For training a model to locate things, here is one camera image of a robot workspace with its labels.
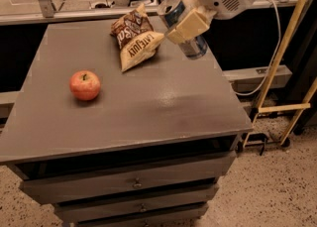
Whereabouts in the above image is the Red Bull can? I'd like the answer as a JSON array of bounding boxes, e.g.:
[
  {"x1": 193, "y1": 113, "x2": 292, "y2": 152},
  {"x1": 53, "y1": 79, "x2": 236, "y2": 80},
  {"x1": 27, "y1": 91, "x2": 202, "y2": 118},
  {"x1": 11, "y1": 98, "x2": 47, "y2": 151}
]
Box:
[{"x1": 158, "y1": 0, "x2": 207, "y2": 59}]

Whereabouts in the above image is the brown chip bag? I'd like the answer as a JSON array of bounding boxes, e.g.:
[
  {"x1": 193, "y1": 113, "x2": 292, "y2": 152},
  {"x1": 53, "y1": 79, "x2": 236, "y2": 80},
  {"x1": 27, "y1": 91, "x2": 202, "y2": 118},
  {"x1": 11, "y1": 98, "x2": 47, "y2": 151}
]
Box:
[{"x1": 110, "y1": 3, "x2": 154, "y2": 49}]

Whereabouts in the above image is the yellow Late July chip bag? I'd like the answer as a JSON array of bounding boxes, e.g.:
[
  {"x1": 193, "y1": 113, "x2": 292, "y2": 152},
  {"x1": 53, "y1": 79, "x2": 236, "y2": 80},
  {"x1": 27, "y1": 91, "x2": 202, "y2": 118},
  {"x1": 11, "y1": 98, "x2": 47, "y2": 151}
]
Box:
[{"x1": 120, "y1": 31, "x2": 164, "y2": 72}]

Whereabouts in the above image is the red apple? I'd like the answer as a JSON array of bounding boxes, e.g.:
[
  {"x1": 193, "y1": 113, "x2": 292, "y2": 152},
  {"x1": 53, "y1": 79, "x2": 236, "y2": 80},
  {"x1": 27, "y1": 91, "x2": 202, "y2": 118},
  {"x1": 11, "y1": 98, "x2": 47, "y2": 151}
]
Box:
[{"x1": 69, "y1": 70, "x2": 101, "y2": 101}]

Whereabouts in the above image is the grey drawer cabinet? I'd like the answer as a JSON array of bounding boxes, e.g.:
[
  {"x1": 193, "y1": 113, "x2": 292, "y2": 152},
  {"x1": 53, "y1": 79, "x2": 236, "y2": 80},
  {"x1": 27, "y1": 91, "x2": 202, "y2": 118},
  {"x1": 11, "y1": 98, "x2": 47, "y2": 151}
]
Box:
[{"x1": 0, "y1": 13, "x2": 255, "y2": 227}]

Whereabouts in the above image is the bottom grey drawer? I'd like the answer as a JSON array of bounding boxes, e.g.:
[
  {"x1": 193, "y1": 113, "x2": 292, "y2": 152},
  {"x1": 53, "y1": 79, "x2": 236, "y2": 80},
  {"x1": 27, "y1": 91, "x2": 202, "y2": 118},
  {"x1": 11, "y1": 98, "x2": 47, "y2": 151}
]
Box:
[{"x1": 76, "y1": 202, "x2": 208, "y2": 227}]

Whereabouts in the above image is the grey drawer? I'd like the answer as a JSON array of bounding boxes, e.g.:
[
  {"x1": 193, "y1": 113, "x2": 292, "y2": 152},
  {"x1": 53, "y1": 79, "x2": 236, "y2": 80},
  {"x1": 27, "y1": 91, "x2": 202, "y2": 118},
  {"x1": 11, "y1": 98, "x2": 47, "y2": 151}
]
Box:
[
  {"x1": 55, "y1": 183, "x2": 219, "y2": 223},
  {"x1": 76, "y1": 202, "x2": 208, "y2": 227},
  {"x1": 20, "y1": 151, "x2": 236, "y2": 204}
]

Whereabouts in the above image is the middle grey drawer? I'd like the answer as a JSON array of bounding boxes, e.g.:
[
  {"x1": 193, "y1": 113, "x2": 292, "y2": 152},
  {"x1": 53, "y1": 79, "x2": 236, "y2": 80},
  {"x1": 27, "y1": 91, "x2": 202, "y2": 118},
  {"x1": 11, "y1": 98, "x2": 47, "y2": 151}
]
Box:
[{"x1": 55, "y1": 183, "x2": 219, "y2": 223}]

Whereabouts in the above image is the top grey drawer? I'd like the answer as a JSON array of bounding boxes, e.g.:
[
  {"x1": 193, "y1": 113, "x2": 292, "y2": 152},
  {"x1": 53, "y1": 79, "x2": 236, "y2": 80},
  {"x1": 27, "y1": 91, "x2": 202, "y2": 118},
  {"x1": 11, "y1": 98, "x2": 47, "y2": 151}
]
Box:
[{"x1": 20, "y1": 151, "x2": 236, "y2": 204}]

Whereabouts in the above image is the white cable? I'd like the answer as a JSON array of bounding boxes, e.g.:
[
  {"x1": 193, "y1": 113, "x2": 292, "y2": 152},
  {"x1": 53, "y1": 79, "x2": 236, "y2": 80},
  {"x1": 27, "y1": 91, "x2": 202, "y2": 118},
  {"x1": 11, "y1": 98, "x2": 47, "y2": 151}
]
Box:
[{"x1": 231, "y1": 0, "x2": 282, "y2": 97}]

